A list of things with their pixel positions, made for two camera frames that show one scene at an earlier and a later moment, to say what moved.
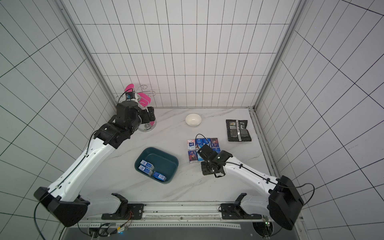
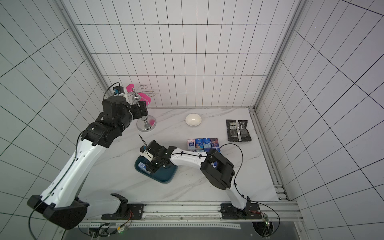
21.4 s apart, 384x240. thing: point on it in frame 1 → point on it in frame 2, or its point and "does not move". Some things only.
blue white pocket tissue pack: [207, 142] does not move
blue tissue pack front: [159, 176] → [143, 167]
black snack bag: [237, 130] does not move
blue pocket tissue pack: [199, 142] does not move
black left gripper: [145, 113] → [136, 108]
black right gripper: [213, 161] → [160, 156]
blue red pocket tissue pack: [214, 143] does not move
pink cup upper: [129, 86] does not move
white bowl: [193, 119] does not move
